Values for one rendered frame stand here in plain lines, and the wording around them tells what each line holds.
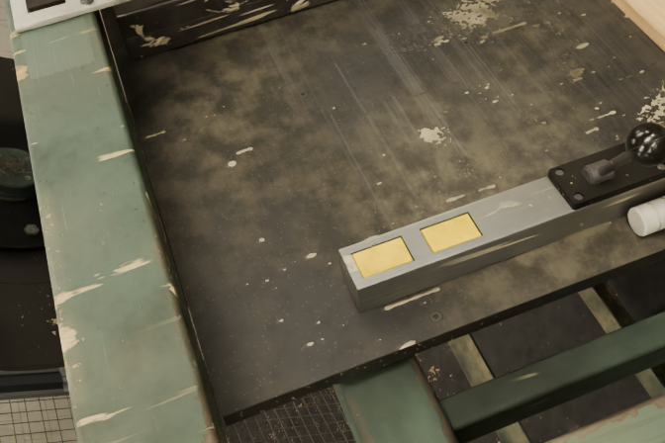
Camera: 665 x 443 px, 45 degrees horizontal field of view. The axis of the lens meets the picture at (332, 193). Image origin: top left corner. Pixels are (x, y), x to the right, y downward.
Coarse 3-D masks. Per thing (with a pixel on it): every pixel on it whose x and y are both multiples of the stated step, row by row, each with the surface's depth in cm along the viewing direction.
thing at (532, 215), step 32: (512, 192) 78; (544, 192) 78; (640, 192) 78; (416, 224) 77; (480, 224) 76; (512, 224) 76; (544, 224) 76; (576, 224) 78; (416, 256) 75; (448, 256) 74; (480, 256) 76; (512, 256) 78; (352, 288) 75; (384, 288) 74; (416, 288) 76
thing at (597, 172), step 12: (636, 132) 67; (648, 132) 66; (660, 132) 66; (636, 144) 66; (648, 144) 66; (660, 144) 66; (624, 156) 71; (636, 156) 67; (648, 156) 66; (660, 156) 66; (588, 168) 77; (600, 168) 76; (612, 168) 74; (588, 180) 77; (600, 180) 77
